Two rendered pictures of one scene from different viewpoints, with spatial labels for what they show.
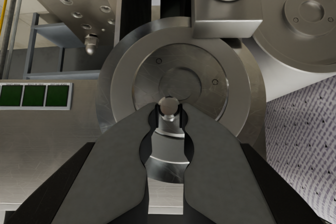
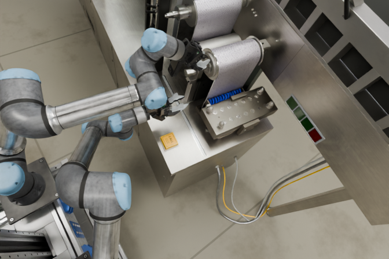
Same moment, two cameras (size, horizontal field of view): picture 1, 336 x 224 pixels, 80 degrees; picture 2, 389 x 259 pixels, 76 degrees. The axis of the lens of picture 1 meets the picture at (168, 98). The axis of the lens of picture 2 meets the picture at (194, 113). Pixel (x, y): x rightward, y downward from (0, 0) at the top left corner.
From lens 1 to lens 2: 105 cm
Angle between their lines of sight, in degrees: 59
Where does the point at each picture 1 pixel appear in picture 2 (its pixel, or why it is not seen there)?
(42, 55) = not seen: outside the picture
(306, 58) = not seen: hidden behind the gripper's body
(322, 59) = not seen: hidden behind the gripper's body
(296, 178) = (223, 15)
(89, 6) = (244, 106)
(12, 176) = (331, 96)
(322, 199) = (216, 13)
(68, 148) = (303, 81)
